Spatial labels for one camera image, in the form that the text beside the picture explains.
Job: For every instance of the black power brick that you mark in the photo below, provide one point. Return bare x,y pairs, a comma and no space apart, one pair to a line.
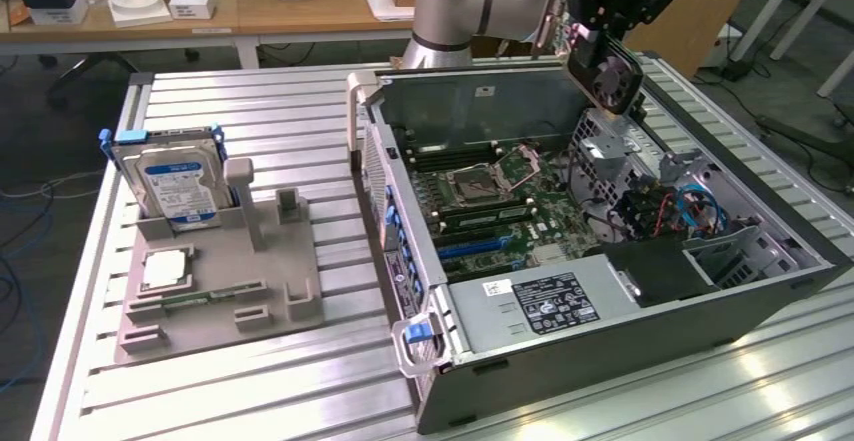
736,70

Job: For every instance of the silver CPU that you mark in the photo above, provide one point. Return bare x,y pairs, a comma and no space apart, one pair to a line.
166,268

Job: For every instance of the RAM stick with white label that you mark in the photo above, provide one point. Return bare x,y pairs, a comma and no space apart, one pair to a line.
488,218

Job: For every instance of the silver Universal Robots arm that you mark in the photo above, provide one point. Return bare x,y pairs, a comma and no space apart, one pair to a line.
454,6

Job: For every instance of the white labelled box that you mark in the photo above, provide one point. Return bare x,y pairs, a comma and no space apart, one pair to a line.
194,6

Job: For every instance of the wooden desk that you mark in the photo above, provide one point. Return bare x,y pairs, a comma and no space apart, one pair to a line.
94,32

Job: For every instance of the white table frame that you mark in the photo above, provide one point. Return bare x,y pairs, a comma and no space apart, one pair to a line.
832,80

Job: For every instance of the perforated metal disk bay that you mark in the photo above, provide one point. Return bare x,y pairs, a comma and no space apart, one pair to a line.
604,153

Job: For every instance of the metal socket cover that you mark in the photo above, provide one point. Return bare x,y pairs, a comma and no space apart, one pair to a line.
521,168

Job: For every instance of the white box with dark lid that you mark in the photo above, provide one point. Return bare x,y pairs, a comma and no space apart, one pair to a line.
61,13

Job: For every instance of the black office chair base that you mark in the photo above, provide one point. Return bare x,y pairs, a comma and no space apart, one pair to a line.
70,78
821,133

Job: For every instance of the CPU socket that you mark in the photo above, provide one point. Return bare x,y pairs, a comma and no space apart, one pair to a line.
477,186

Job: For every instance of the white papers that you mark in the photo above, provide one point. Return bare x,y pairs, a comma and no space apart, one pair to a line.
384,6

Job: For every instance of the green motherboard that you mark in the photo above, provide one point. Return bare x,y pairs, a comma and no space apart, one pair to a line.
548,231

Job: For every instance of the wooden cabinet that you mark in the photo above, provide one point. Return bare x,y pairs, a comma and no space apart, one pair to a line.
708,36

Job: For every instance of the white round moulded block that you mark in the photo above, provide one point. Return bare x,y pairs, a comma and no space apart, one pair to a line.
137,11

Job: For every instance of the grey power supply unit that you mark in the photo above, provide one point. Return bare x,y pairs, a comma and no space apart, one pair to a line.
488,321

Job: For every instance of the grey parts rack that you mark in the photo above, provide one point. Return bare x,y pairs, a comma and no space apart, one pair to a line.
221,261

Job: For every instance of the blue case latch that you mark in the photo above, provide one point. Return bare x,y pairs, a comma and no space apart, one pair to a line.
416,333

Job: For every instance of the black graphics card with fan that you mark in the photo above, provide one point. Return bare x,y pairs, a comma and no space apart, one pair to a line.
610,76

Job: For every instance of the open black PC case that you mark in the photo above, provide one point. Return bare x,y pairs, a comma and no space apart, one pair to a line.
601,361

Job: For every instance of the hard disk in blue caddy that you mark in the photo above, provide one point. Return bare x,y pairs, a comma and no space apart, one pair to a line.
174,186

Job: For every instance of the blue expansion slot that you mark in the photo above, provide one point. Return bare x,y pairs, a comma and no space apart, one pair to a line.
468,248

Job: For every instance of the blue card retention clip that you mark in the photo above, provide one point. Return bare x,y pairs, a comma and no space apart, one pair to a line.
400,241
393,218
409,267
389,195
418,293

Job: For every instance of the bare green RAM stick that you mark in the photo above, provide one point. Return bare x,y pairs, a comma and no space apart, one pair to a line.
214,294

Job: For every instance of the grey plastic disk bay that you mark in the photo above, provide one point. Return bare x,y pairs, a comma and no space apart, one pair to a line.
754,256

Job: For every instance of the black plastic air duct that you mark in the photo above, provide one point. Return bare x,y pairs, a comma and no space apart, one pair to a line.
654,271

